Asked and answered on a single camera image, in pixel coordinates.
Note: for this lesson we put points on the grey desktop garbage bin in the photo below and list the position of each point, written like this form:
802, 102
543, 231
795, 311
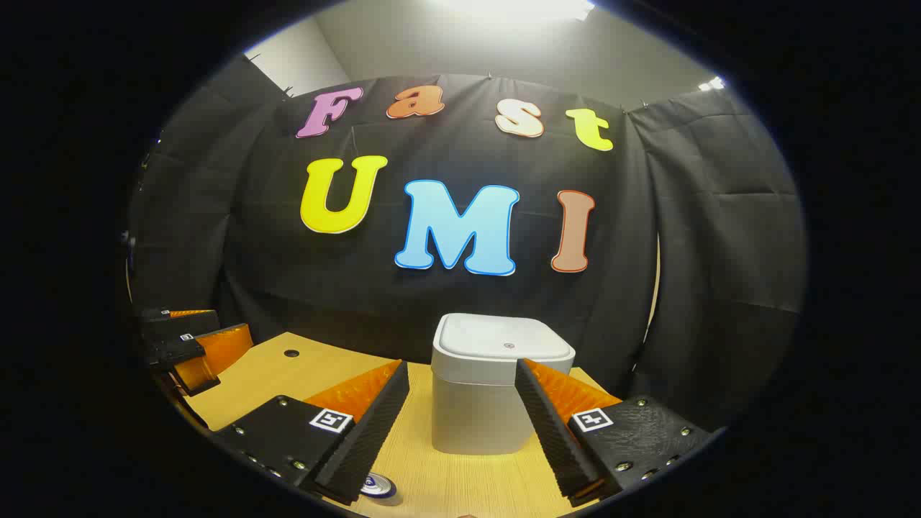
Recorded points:
475, 410

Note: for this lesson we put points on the blue pop can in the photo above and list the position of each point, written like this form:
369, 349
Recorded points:
379, 487

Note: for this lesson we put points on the small ceiling light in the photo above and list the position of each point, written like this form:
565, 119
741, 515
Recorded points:
711, 84

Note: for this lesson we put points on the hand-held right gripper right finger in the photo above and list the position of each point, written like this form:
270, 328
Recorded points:
550, 424

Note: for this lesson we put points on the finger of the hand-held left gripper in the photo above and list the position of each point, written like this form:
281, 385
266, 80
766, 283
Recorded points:
173, 324
216, 349

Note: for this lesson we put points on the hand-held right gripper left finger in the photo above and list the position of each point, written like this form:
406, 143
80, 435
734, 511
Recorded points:
374, 424

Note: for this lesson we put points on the wooden desktop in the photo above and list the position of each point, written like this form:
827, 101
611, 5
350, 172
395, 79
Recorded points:
460, 482

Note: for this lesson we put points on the large ceiling light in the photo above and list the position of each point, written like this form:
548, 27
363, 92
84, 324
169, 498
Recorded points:
518, 7

